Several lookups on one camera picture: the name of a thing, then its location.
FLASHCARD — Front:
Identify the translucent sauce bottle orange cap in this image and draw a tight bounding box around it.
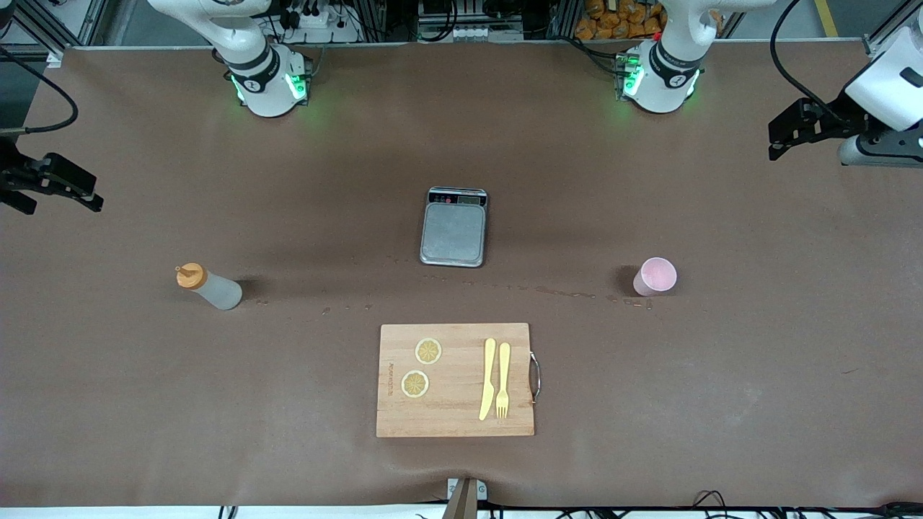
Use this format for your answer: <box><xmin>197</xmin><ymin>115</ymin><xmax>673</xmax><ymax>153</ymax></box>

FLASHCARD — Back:
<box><xmin>175</xmin><ymin>262</ymin><xmax>243</xmax><ymax>311</ymax></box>

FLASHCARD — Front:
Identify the pink plastic cup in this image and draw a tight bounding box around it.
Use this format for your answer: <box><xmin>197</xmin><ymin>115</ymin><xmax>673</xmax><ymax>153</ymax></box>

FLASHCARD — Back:
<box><xmin>633</xmin><ymin>257</ymin><xmax>678</xmax><ymax>298</ymax></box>

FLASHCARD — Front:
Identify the orange snack packets pile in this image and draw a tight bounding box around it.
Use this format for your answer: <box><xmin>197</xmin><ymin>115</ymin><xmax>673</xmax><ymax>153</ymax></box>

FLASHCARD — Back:
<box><xmin>575</xmin><ymin>0</ymin><xmax>668</xmax><ymax>41</ymax></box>

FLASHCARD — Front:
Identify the brown table mat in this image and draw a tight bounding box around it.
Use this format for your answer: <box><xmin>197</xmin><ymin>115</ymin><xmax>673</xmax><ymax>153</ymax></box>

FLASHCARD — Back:
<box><xmin>0</xmin><ymin>40</ymin><xmax>923</xmax><ymax>509</ymax></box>

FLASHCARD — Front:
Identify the white power strip with plugs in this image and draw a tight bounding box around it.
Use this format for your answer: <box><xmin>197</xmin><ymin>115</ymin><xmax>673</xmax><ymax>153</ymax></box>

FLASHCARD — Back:
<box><xmin>285</xmin><ymin>6</ymin><xmax>361</xmax><ymax>44</ymax></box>

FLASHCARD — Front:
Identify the white connector strip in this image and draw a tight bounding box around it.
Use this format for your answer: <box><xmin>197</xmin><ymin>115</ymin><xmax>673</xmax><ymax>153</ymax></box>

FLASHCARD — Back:
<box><xmin>420</xmin><ymin>25</ymin><xmax>524</xmax><ymax>42</ymax></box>

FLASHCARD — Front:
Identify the black electronics box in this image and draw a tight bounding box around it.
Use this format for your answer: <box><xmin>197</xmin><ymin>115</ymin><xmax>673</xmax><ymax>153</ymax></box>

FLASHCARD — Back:
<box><xmin>418</xmin><ymin>0</ymin><xmax>527</xmax><ymax>26</ymax></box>

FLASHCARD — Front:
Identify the grey digital kitchen scale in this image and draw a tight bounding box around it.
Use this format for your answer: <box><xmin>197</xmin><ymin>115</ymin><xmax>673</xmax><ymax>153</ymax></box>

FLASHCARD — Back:
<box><xmin>420</xmin><ymin>187</ymin><xmax>489</xmax><ymax>268</ymax></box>

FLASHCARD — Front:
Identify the yellow plastic fork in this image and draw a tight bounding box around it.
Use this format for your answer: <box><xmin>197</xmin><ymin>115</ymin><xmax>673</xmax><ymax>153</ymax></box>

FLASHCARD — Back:
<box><xmin>495</xmin><ymin>342</ymin><xmax>511</xmax><ymax>420</ymax></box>

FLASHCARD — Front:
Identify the yellow plastic knife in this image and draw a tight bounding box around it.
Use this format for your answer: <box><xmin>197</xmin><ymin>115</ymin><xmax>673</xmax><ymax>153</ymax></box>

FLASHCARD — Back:
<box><xmin>479</xmin><ymin>338</ymin><xmax>498</xmax><ymax>422</ymax></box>

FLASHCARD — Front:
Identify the wooden cutting board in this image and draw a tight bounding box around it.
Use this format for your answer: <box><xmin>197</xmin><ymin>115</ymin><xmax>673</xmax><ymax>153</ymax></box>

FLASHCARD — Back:
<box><xmin>376</xmin><ymin>322</ymin><xmax>542</xmax><ymax>438</ymax></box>

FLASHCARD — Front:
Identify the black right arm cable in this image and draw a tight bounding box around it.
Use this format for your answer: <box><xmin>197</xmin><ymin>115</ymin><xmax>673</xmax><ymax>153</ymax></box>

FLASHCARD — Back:
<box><xmin>0</xmin><ymin>45</ymin><xmax>79</xmax><ymax>136</ymax></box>

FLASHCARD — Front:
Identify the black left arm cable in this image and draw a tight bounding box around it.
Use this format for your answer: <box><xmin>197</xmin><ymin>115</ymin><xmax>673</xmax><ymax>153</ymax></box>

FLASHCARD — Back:
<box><xmin>769</xmin><ymin>0</ymin><xmax>846</xmax><ymax>122</ymax></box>

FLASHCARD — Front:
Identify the aluminium frame post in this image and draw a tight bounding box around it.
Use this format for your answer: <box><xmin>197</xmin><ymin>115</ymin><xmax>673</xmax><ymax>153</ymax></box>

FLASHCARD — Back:
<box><xmin>14</xmin><ymin>0</ymin><xmax>109</xmax><ymax>51</ymax></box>

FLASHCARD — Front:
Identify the black arm base cable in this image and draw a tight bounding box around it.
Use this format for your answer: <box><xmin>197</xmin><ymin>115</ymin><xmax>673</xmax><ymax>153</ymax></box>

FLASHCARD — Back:
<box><xmin>566</xmin><ymin>35</ymin><xmax>622</xmax><ymax>76</ymax></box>

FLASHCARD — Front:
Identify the black looped floor cable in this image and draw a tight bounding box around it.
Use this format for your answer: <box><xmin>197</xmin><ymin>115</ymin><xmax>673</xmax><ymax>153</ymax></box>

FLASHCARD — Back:
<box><xmin>692</xmin><ymin>490</ymin><xmax>729</xmax><ymax>519</ymax></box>

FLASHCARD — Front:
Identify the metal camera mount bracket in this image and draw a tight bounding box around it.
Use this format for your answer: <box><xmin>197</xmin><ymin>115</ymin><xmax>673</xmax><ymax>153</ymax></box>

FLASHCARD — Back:
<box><xmin>446</xmin><ymin>477</ymin><xmax>488</xmax><ymax>519</ymax></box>

